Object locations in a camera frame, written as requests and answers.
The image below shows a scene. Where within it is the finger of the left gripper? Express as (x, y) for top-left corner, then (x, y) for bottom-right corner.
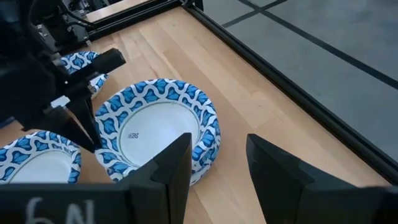
(21, 96), (104, 154)
(62, 47), (127, 93)

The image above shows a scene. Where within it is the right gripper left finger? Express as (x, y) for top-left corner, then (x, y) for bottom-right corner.
(115, 133), (193, 224)

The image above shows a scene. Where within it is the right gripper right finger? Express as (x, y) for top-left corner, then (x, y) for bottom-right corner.
(246, 133), (315, 224)

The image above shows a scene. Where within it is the light wooden board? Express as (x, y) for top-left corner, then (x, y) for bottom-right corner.
(84, 0), (150, 23)

